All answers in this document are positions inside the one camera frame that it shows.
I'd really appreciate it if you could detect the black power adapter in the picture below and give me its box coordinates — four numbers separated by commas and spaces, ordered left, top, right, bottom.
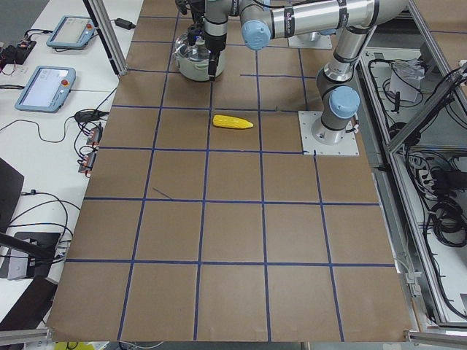
114, 17, 136, 30

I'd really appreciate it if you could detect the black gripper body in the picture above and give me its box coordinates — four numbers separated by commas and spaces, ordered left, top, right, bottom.
187, 23, 225, 58

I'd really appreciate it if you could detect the lower blue teach pendant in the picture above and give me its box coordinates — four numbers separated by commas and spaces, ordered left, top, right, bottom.
15, 66, 76, 113

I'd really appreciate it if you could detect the clear glass pot lid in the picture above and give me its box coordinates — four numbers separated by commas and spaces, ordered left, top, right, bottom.
174, 33, 210, 63

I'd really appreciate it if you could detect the brown paper table cover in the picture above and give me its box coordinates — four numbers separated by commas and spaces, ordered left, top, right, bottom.
48, 1, 412, 342

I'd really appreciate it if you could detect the small circuit board upper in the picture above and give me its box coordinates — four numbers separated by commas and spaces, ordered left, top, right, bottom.
87, 126, 103, 146

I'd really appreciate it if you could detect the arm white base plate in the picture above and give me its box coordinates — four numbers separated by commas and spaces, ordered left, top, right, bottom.
287, 32, 333, 50
298, 111, 360, 157

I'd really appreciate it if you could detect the yellow corn cob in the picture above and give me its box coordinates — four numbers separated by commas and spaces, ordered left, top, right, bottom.
212, 114, 254, 130

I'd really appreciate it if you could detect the small circuit board lower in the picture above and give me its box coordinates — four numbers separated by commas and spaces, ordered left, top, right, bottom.
78, 152, 96, 174

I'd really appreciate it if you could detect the small circuit board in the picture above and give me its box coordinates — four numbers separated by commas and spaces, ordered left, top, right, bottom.
87, 126, 103, 146
78, 152, 96, 174

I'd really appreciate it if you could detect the aluminium frame post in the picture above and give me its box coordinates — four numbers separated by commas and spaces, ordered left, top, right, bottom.
82, 0, 128, 76

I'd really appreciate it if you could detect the silver pale green cooking pot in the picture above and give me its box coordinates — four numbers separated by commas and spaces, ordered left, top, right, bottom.
172, 33, 209, 82

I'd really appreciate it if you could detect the upper blue teach pendant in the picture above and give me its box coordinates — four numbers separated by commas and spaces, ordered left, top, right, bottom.
46, 15, 96, 50

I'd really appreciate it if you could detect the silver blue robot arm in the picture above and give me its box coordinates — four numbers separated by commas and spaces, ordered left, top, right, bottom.
175, 1, 347, 81
239, 0, 407, 145

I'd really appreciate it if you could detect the black camera stand base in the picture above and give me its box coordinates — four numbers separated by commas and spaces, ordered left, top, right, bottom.
1, 232, 61, 280

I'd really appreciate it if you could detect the white paper box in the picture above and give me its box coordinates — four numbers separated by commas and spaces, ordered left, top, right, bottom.
389, 59, 425, 103

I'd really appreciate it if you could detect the blue teach pendant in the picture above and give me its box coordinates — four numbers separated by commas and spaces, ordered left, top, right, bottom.
15, 66, 76, 113
46, 15, 96, 50

